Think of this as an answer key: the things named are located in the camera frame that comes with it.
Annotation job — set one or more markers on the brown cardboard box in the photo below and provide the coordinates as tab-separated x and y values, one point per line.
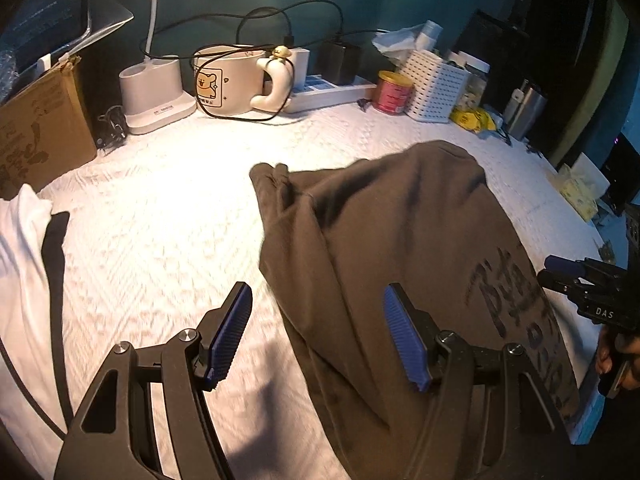
40	125

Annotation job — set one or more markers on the small white bottle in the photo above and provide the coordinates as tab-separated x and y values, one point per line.
429	35

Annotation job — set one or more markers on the crumpled white tissue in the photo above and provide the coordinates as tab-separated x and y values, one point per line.
397	42

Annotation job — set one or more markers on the clear plastic bag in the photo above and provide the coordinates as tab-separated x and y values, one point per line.
45	15

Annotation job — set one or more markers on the white charger plug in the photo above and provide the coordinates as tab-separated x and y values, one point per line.
299	67

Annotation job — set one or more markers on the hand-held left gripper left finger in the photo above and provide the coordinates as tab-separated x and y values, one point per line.
230	330

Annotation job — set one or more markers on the brown printed t-shirt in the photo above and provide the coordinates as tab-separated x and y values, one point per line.
400	220

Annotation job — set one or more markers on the yellow snack packet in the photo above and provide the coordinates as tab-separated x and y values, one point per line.
472	120

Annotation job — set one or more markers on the person's right hand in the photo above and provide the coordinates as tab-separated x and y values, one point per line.
604	355

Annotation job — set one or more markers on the white textured tablecloth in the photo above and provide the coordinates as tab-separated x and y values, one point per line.
175	200

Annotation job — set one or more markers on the cream cartoon mug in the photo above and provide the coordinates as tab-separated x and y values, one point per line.
220	85

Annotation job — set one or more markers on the white power strip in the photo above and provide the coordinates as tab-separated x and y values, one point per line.
330	95

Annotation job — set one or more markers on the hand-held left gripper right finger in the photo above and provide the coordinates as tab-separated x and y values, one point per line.
405	340

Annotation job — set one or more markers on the black binder clip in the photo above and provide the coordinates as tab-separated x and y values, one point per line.
112	127

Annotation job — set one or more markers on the white perforated basket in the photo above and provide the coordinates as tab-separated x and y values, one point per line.
435	87

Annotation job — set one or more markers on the black charger plug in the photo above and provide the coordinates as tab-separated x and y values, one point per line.
340	62

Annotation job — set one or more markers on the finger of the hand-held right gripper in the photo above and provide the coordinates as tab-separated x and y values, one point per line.
557	282
562	265

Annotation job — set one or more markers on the clear snack jar white lid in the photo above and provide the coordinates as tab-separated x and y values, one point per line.
475	85

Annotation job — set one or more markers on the white desk lamp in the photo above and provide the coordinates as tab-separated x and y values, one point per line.
155	100

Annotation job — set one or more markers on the black electronic device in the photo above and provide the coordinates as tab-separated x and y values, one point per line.
622	175

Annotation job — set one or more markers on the red tin can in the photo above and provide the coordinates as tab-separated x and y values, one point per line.
392	95

